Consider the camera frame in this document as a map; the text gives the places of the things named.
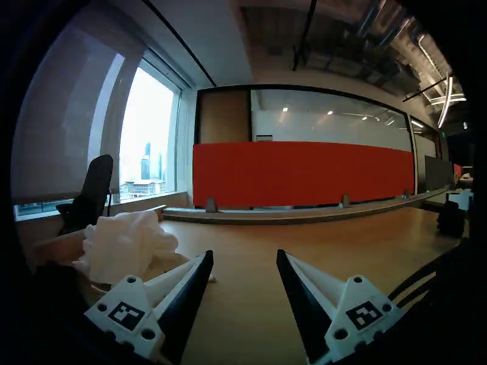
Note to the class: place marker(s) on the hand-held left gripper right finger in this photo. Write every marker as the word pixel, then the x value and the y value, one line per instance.
pixel 355 300

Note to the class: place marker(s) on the red desk screen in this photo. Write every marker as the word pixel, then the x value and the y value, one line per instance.
pixel 300 173

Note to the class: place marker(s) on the heap of white towels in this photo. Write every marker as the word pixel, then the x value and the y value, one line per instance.
pixel 121 243

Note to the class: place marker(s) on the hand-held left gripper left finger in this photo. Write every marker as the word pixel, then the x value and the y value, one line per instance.
pixel 131 294

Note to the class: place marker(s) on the dark grey desk screen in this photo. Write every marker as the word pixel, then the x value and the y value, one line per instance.
pixel 438 173

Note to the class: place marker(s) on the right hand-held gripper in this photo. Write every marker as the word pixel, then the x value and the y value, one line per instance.
pixel 451 222

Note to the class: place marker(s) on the black office chair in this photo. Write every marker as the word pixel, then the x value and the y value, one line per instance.
pixel 93 190

